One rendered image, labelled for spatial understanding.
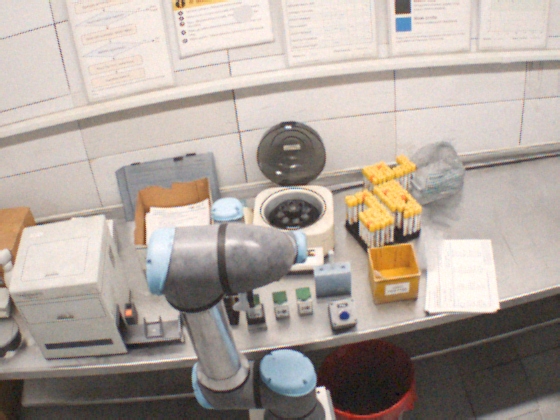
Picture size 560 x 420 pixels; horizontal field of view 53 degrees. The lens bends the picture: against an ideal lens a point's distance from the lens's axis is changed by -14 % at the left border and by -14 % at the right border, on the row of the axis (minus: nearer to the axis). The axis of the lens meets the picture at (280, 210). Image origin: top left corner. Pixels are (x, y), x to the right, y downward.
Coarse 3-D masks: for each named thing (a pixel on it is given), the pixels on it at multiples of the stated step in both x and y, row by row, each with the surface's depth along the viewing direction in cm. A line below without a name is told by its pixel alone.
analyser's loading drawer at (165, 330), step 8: (144, 320) 171; (160, 320) 171; (176, 320) 175; (120, 328) 173; (128, 328) 173; (136, 328) 173; (144, 328) 169; (152, 328) 173; (160, 328) 169; (168, 328) 172; (176, 328) 172; (128, 336) 171; (136, 336) 171; (144, 336) 170; (152, 336) 169; (160, 336) 170; (168, 336) 170; (176, 336) 170
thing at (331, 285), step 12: (324, 264) 178; (336, 264) 178; (348, 264) 177; (324, 276) 176; (336, 276) 176; (348, 276) 176; (324, 288) 179; (336, 288) 179; (348, 288) 179; (324, 300) 180; (336, 300) 180
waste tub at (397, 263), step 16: (368, 256) 182; (384, 256) 183; (400, 256) 184; (368, 272) 185; (384, 272) 186; (400, 272) 185; (416, 272) 176; (384, 288) 174; (400, 288) 174; (416, 288) 175
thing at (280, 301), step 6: (276, 294) 176; (282, 294) 175; (276, 300) 174; (282, 300) 174; (276, 306) 174; (282, 306) 174; (288, 306) 174; (276, 312) 175; (282, 312) 175; (288, 312) 176; (276, 318) 177; (282, 318) 177
